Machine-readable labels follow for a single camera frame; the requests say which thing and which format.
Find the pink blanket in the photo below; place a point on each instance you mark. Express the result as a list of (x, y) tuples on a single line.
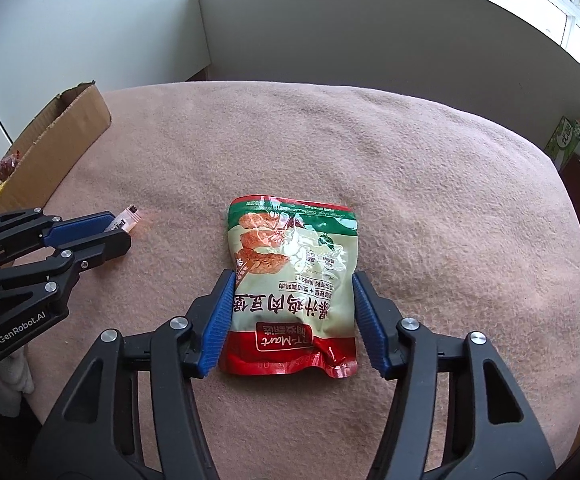
[(420, 185)]

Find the cardboard box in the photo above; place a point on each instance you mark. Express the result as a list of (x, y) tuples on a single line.
[(60, 145)]

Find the green carton box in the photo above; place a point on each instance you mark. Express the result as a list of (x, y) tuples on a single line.
[(565, 142)]

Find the person's left hand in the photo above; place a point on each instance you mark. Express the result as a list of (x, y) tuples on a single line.
[(5, 380)]

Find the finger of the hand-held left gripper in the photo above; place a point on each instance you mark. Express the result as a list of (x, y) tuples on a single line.
[(80, 227), (105, 247)]

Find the green and red snack pouch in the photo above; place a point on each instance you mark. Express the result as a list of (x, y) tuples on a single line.
[(290, 280)]

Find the red candy bag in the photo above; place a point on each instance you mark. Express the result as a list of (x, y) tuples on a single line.
[(9, 169)]

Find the white and pink snack sachet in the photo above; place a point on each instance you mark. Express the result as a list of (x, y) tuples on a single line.
[(126, 219)]

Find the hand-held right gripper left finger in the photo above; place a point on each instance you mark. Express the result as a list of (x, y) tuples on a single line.
[(216, 320)]

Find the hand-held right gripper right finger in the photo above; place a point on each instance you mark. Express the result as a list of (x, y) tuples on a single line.
[(370, 320)]

